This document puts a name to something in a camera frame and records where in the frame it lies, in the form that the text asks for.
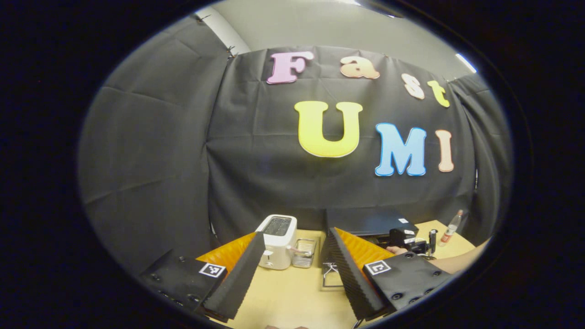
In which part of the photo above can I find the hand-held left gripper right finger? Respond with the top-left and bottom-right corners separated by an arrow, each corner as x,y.
327,227 -> 457,322

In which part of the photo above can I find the white toaster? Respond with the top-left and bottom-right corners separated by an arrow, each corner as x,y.
255,214 -> 298,271

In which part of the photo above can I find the black electric oven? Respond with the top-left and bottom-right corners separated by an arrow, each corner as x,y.
320,207 -> 420,289

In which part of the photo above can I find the black backdrop cloth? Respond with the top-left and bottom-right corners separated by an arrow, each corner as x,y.
78,17 -> 513,275

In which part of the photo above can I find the metal wire basket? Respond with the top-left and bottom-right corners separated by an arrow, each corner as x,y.
292,238 -> 318,270

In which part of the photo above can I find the small ceiling light panel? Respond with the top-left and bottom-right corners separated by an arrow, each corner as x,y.
455,53 -> 478,74

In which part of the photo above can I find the clear plastic water bottle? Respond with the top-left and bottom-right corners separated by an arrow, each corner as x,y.
437,209 -> 464,248

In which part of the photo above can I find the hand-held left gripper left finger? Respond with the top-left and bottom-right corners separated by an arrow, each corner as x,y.
137,231 -> 266,323

